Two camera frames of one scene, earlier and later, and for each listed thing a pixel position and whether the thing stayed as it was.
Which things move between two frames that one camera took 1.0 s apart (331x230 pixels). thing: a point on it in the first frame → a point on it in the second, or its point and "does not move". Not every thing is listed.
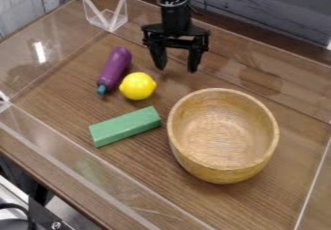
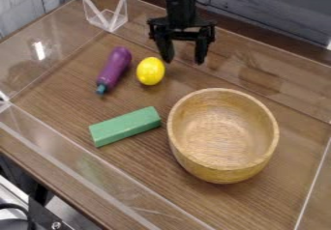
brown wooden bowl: (223, 133) does not move
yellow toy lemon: (137, 85) → (150, 71)
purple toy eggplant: (117, 67) does not move
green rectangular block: (122, 127) does not move
